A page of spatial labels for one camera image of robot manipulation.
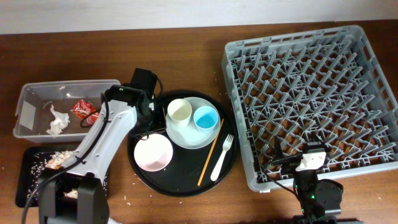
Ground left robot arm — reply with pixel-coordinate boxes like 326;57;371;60
34;84;155;223

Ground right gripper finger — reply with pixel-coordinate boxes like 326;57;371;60
274;136;283;160
307;133;324;146

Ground cream white cup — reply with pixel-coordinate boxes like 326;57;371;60
167;98;192;128

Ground wooden chopstick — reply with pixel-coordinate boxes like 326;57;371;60
197;118;224;187

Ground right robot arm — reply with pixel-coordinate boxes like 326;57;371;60
270;134;343;223

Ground grey dishwasher rack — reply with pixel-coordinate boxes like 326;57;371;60
221;26;397;193

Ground clear plastic bin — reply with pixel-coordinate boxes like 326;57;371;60
13;79;120;143

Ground black rectangular tray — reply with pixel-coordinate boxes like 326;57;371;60
15;146;109;208

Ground red snack wrapper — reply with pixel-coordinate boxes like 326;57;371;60
71;100;99;125

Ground light blue plate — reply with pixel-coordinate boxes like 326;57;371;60
165;97;220;149

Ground pink bowl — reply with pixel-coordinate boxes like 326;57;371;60
134;134;174;172

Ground round black serving tray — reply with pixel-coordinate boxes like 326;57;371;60
127;90;239;197

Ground rice and food scraps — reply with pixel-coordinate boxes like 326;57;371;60
26;150;108;200

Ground white tissue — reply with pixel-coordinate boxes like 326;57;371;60
46;105;70;136

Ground white plastic fork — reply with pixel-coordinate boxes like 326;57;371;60
210;134;234;182

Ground blue cup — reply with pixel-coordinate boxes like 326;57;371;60
193;106;218;133

